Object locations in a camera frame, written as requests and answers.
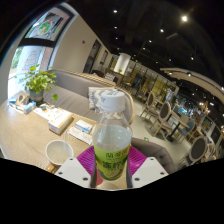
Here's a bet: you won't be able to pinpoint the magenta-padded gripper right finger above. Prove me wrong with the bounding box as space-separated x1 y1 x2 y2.
125 145 170 189

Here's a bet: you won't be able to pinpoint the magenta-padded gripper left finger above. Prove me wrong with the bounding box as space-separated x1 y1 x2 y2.
54 145 98 189

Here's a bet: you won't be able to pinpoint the clear green-labelled drink bottle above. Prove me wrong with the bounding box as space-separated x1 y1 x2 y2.
92 89 133 182

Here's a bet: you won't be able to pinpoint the brown mug white inside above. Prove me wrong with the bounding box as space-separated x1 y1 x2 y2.
44 139 75 174

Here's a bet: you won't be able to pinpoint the white printed leaflet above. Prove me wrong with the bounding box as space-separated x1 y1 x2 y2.
67 126 94 146

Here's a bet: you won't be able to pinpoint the small white blue card box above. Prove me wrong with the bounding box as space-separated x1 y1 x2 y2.
74 119 94 134

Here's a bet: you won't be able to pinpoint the white tissue box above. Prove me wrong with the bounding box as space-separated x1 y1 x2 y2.
48 111 74 135

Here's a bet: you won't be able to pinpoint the group of dining chairs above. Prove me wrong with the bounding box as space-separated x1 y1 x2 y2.
139 91 224 164

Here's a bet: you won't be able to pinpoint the spread printed papers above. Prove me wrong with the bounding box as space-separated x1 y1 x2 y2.
33 104 64 121

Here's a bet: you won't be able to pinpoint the grey white chevron cushion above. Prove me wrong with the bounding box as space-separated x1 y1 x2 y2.
87 86 116 111

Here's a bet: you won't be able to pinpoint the small light blue box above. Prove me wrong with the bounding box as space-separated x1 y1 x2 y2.
23 100 37 115

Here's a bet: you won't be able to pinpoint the grey upholstered sofa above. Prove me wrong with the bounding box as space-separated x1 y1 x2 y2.
43 68 137 126

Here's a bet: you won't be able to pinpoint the green potted plant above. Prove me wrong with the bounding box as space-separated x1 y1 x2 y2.
20 64 59 103

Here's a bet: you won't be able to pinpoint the large window with decals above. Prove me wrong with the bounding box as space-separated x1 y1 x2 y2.
7 4 76 99

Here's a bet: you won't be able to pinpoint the group of ceiling lights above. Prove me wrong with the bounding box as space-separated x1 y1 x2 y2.
111 8 214 108

